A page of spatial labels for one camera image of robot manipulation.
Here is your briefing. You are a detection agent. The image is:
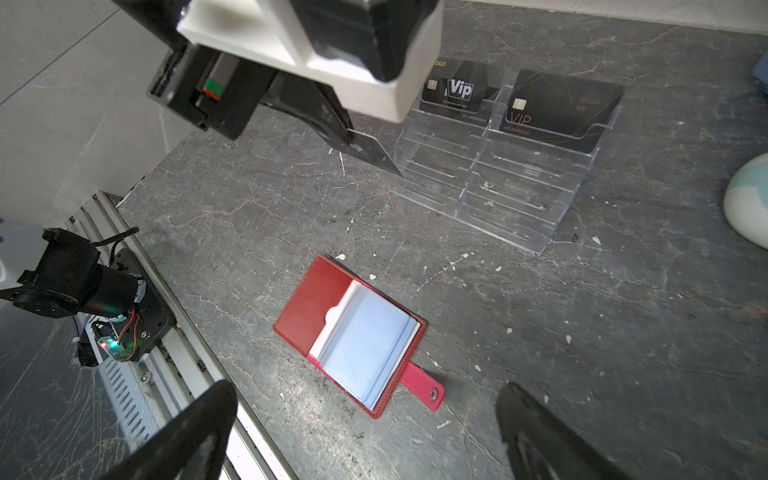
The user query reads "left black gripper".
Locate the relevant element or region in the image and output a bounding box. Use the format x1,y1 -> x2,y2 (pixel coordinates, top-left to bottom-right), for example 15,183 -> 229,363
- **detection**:
116,0 -> 354,155

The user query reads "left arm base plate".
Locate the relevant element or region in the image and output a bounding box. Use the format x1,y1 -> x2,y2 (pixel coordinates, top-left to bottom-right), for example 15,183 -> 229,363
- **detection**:
75,248 -> 176,368

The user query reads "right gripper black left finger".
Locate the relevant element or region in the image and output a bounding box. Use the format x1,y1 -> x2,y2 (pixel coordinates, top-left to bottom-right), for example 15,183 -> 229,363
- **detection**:
103,380 -> 238,480

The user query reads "black VIP logo card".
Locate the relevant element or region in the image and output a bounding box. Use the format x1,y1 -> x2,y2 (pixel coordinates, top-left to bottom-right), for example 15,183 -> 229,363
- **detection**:
419,57 -> 508,115

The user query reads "clear acrylic organizer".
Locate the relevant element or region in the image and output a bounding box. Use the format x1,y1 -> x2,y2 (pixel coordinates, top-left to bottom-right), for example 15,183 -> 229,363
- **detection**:
391,86 -> 601,254

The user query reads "red card holder wallet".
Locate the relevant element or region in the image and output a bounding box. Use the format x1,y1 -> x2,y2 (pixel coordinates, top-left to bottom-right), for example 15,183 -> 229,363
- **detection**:
273,255 -> 445,419

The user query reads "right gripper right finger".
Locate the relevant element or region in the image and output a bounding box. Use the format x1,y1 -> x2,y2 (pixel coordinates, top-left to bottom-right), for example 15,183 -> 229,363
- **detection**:
495,382 -> 629,479

